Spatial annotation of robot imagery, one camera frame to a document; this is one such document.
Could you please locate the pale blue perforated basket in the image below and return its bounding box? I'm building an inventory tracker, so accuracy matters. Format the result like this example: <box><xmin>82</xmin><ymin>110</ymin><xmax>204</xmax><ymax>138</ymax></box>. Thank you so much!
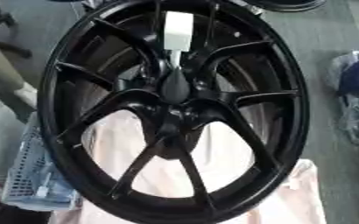
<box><xmin>0</xmin><ymin>111</ymin><xmax>81</xmax><ymax>212</ymax></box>

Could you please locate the black spoked wheel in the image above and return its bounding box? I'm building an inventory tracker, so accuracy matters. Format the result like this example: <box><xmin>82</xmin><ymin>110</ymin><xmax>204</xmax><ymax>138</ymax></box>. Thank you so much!
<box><xmin>35</xmin><ymin>0</ymin><xmax>312</xmax><ymax>224</ymax></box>

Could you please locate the black round wheel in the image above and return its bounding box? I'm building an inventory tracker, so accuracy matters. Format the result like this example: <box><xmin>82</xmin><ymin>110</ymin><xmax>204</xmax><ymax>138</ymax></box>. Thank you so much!
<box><xmin>242</xmin><ymin>0</ymin><xmax>328</xmax><ymax>13</ymax></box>

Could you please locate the white pin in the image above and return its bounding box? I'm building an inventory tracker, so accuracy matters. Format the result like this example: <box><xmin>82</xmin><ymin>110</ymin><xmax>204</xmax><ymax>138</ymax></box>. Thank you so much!
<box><xmin>162</xmin><ymin>10</ymin><xmax>195</xmax><ymax>70</ymax></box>

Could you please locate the pale pink cloth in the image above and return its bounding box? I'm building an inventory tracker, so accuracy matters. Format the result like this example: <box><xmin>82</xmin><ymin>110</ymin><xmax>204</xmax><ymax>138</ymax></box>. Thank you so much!
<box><xmin>49</xmin><ymin>109</ymin><xmax>328</xmax><ymax>224</ymax></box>

